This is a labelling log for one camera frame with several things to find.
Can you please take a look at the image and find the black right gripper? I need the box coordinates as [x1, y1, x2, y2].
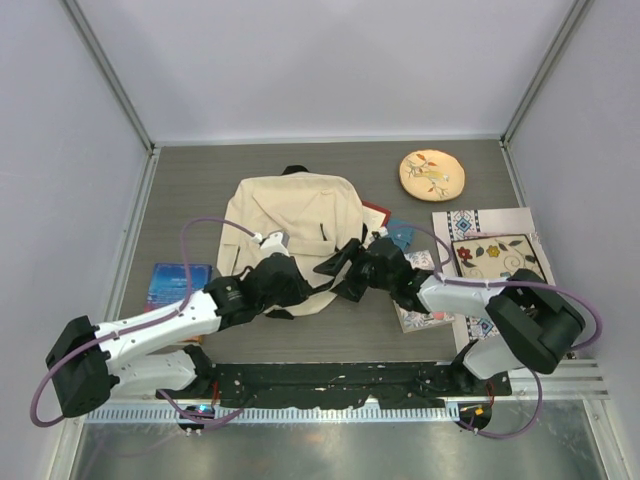
[314, 238, 395, 303]

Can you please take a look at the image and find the small blue wallet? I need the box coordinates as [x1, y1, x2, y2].
[386, 218, 414, 252]

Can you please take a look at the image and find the black mounting base plate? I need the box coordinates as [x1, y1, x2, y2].
[166, 362, 512, 410]

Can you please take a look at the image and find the white slotted cable duct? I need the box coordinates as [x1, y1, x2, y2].
[84, 401, 459, 424]

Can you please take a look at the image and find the cream canvas backpack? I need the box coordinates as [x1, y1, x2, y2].
[216, 172, 365, 287]

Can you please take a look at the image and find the blue sunset cover book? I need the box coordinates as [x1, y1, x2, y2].
[144, 263, 213, 312]

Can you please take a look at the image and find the patterned white placemat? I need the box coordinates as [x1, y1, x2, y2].
[431, 207, 551, 359]

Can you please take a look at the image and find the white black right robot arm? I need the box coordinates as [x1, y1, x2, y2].
[314, 238, 586, 395]

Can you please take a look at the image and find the floral cover notebook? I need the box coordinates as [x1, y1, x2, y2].
[393, 250, 455, 333]

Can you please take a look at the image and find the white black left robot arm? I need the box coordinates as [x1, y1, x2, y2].
[45, 253, 332, 418]

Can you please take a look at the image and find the square flower pattern plate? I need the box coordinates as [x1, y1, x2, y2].
[444, 234, 550, 289]

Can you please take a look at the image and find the red bordered book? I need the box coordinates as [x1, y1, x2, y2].
[362, 201, 391, 242]

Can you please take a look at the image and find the round bird pattern plate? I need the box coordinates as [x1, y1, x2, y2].
[399, 149, 466, 202]

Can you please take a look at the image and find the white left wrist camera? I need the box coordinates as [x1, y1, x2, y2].
[251, 230, 289, 257]

